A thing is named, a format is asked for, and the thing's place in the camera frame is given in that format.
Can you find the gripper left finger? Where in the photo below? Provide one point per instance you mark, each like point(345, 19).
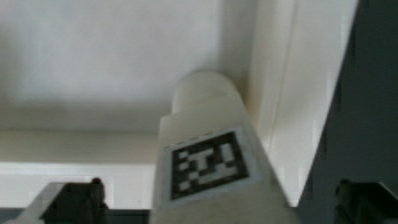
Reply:
point(67, 204)

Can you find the white square tabletop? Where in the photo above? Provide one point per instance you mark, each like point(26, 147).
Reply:
point(94, 56)

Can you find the white table leg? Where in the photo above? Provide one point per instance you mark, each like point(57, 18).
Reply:
point(215, 184)

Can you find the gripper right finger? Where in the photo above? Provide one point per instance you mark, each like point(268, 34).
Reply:
point(366, 204)

